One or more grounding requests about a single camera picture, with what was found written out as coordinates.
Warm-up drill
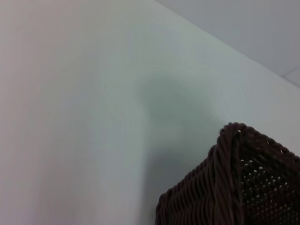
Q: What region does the dark brown woven basket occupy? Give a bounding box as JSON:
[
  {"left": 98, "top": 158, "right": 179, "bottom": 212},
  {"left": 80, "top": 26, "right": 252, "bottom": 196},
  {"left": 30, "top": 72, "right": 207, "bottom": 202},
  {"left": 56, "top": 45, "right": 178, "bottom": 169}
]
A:
[{"left": 155, "top": 122, "right": 300, "bottom": 225}]

